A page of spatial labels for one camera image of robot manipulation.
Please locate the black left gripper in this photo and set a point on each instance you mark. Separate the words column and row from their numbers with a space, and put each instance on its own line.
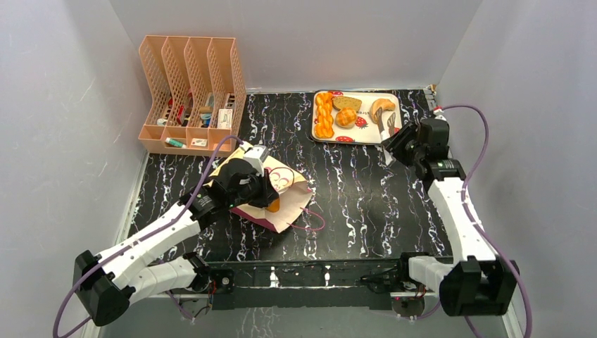
column 267, row 191

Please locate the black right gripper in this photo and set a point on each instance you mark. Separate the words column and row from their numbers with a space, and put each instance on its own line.
column 398, row 141

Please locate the silver metal tongs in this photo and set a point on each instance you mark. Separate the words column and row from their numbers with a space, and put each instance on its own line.
column 386, row 128

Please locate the tan fake bread roll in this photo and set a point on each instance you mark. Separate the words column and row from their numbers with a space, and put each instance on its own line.
column 379, row 106

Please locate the strawberry print metal tray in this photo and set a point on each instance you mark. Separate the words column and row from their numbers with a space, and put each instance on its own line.
column 365, row 132

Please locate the round golden fake bun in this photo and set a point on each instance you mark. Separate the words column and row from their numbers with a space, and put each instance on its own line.
column 346, row 118

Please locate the brown fake bread slice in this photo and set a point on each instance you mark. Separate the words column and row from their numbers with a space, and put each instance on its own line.
column 342, row 102

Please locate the orange braided fake bread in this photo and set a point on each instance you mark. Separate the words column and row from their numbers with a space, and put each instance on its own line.
column 323, row 117

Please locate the long golden fake baguette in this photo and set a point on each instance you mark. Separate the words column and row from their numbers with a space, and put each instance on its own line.
column 274, row 206

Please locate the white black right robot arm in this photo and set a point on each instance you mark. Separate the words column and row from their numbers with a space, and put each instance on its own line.
column 443, row 181

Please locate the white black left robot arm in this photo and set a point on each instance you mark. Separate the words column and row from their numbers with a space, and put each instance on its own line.
column 108, row 283

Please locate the small white card box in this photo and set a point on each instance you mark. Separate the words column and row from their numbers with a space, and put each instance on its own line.
column 198, row 143

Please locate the white medicine box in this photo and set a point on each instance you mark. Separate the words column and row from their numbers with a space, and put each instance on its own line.
column 225, row 116

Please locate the green white tube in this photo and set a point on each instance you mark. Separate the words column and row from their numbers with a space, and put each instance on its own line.
column 175, row 143

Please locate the peach plastic file organizer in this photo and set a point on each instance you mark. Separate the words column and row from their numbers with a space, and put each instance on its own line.
column 190, row 79

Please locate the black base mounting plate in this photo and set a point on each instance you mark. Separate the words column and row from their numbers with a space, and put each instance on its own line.
column 408, row 304

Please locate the aluminium frame rail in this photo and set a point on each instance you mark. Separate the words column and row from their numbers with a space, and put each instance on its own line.
column 328, row 275

